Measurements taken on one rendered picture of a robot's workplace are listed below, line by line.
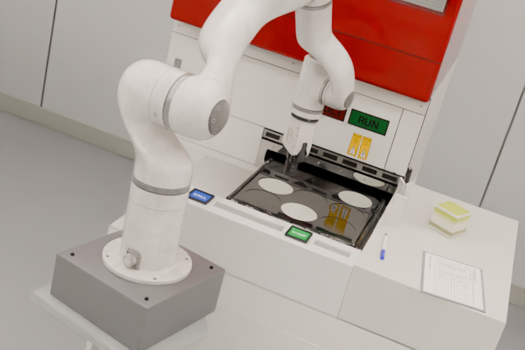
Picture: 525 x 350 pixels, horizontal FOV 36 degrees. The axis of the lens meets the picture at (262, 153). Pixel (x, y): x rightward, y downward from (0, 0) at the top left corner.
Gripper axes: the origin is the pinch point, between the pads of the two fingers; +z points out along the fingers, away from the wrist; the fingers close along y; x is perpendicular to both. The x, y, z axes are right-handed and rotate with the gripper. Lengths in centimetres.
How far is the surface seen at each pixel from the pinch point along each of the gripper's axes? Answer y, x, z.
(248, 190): -2.4, -9.5, 9.1
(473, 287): 52, 29, 2
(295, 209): 7.0, 1.6, 9.1
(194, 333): 52, -35, 17
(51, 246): -117, -44, 99
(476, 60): -123, 130, -9
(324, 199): -1.0, 13.3, 9.1
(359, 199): -3.0, 25.3, 9.0
